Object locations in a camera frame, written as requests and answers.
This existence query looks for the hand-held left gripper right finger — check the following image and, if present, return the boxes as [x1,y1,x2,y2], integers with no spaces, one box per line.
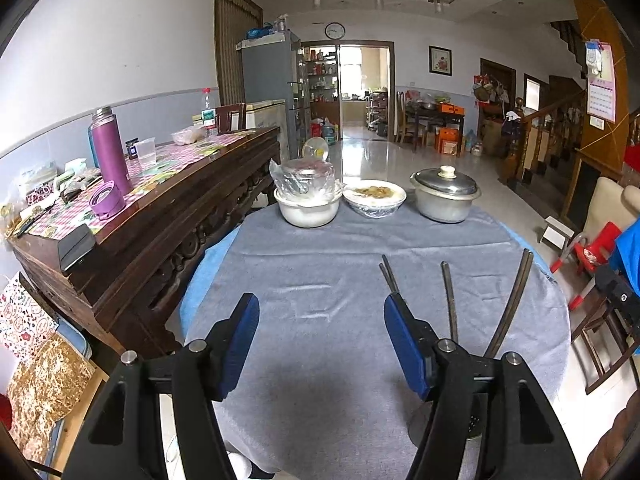
[383,294,583,480]

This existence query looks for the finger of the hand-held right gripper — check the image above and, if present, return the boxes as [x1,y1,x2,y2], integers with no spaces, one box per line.
[595,264,640,352]

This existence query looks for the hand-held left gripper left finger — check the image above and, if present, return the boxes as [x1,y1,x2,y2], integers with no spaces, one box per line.
[65,292,261,480]

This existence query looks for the dark wooden chopstick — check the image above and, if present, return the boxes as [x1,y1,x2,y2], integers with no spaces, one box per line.
[440,261,460,342]
[485,249,529,358]
[492,251,535,359]
[378,262,397,296]
[381,254,402,295]

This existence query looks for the metal utensil holder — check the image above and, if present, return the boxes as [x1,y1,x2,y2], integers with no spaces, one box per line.
[407,390,487,444]

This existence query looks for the dark wooden chair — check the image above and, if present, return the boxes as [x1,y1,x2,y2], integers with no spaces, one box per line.
[569,280,640,396]

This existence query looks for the blue cloth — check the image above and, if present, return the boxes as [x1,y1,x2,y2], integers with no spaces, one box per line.
[607,219,640,302]

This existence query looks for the red plastic child chair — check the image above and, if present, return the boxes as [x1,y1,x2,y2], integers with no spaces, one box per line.
[549,220,624,312]

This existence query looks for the light blue table cover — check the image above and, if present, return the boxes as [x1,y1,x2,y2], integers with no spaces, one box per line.
[178,220,558,348]

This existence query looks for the white step stool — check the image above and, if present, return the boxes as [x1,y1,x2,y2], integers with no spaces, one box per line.
[538,215,577,257]

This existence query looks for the beige armchair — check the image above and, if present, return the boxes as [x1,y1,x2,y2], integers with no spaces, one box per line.
[581,176,632,249]

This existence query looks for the grey tablecloth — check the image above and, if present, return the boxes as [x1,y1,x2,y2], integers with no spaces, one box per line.
[182,205,572,480]

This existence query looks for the carved wooden sideboard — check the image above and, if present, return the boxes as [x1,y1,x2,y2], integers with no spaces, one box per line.
[10,126,282,362]

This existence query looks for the brown leather seat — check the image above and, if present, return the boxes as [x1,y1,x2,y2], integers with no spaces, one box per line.
[581,404,637,480]

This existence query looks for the patterned bowl with food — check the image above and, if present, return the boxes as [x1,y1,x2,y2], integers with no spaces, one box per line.
[342,179,407,220]

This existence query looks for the white bowl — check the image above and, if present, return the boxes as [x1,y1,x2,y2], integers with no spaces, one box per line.
[273,187,344,228]

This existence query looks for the metal pot with lid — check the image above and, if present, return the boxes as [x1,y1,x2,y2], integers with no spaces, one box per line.
[409,165,482,224]

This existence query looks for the wooden staircase railing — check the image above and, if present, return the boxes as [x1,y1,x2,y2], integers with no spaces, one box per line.
[499,89,587,197]

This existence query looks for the black box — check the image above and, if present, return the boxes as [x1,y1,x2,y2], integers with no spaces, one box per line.
[58,223,97,274]

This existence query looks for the purple thermos cup lid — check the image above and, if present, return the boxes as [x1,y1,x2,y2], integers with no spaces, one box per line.
[89,182,127,221]

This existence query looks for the gold patterned cushion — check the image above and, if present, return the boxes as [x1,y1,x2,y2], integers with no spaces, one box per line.
[9,344,97,462]

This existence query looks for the pink checkered table runner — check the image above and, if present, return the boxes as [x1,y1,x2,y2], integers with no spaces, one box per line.
[6,130,262,241]

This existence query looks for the white round fan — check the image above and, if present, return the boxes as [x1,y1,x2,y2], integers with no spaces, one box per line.
[301,135,330,162]

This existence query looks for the clear plastic container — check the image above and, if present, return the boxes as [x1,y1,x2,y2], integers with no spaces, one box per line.
[134,138,157,166]

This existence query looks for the clear bag of food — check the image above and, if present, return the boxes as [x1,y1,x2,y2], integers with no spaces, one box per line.
[171,126,207,147]

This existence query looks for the floral printed sheet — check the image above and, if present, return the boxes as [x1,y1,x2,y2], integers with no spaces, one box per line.
[0,271,60,362]

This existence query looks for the wooden chair back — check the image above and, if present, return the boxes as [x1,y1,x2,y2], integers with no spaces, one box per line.
[214,103,247,135]

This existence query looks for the dark wooden dining table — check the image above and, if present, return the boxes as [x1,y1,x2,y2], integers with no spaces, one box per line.
[404,105,467,154]

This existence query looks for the tall wooden chair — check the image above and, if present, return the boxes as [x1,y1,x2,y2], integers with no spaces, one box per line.
[394,90,417,144]

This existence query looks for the white chest freezer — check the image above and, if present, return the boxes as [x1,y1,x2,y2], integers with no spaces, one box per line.
[244,99,288,132]

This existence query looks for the purple thermos bottle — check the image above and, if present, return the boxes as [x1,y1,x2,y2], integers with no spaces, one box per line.
[91,106,133,197]

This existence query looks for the red capped plastic bottle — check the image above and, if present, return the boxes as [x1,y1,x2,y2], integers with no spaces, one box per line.
[199,87,219,137]

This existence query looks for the dark wooden door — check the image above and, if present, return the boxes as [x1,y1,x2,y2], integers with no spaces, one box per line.
[479,58,517,127]

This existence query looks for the teal bottle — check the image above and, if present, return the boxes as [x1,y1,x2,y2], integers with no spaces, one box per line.
[87,124,101,169]

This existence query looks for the hanging woven baskets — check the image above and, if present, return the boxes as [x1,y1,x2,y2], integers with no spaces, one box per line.
[472,73,507,104]

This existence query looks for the grey refrigerator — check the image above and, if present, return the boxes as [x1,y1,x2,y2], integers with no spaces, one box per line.
[235,29,312,162]

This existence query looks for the glass shelf with bottles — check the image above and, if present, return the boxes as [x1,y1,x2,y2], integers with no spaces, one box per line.
[306,47,339,104]

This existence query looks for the framed flower picture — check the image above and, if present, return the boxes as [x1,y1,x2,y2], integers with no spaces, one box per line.
[428,45,453,77]

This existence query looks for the brown curtained door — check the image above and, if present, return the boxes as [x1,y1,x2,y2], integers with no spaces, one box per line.
[213,0,265,107]

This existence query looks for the pink wall calendar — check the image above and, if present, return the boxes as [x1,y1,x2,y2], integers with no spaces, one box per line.
[583,39,617,122]

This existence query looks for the wooden door frame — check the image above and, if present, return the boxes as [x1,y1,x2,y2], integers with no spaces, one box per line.
[299,39,396,142]

